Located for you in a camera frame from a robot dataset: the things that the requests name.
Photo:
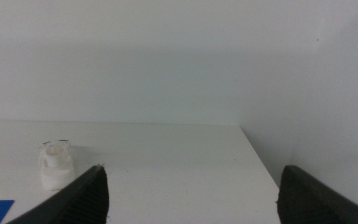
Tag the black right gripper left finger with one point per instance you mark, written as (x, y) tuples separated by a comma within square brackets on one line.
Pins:
[(82, 202)]

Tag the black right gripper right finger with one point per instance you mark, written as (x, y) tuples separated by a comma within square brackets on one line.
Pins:
[(306, 202)]

